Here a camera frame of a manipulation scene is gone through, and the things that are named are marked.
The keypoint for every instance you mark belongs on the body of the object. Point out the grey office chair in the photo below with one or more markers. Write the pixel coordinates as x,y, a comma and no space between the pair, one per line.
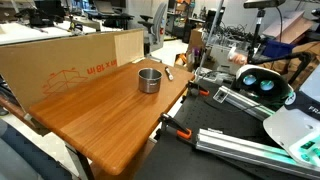
158,23

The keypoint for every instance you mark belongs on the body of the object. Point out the flat cardboard sheet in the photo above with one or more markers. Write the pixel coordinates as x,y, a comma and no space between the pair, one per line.
290,25

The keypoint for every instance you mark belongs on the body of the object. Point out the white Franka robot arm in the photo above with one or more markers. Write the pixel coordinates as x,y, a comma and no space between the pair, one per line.
293,133

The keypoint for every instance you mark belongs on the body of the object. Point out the black orange bar clamp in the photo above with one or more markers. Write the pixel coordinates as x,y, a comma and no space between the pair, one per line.
200,90
182,134

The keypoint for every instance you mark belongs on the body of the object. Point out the white desk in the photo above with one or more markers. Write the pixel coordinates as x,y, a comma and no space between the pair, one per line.
20,33

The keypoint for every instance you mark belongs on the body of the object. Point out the aluminium extrusion rail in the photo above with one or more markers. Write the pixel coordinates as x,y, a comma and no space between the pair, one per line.
240,101
240,146

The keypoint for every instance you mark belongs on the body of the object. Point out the white equipment box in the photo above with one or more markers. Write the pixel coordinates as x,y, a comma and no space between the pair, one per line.
220,55

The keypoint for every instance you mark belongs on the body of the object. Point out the blue grey fabric chair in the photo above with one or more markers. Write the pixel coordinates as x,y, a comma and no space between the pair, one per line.
20,156

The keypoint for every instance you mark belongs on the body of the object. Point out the brown wooden table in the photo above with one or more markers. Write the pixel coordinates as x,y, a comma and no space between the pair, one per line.
110,116

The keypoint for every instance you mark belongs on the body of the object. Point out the silver metal pole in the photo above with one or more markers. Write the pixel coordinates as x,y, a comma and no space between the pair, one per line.
210,36

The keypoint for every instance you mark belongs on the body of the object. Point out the black camera tripod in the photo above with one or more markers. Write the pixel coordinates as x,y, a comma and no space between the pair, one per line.
255,36

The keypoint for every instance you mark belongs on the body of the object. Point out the stainless steel cup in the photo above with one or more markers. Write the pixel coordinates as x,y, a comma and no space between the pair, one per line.
150,85

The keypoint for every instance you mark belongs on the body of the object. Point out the black and white marker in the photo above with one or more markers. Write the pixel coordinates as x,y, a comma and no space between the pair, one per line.
169,74

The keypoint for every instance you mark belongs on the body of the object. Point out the black stereo camera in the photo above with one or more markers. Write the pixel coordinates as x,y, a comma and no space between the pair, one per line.
263,3

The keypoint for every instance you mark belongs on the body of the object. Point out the blue plastic bin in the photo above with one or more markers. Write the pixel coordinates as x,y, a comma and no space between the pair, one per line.
276,48

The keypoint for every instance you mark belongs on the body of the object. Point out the black perforated breadboard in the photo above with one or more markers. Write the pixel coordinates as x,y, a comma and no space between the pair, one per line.
213,116

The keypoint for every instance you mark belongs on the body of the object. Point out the white VR headset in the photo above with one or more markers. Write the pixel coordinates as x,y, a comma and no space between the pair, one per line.
245,71

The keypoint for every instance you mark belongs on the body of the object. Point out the pink glove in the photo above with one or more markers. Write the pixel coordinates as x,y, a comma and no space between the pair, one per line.
238,59

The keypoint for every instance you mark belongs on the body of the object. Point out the small brown cardboard box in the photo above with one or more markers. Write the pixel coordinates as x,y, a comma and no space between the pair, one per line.
196,38

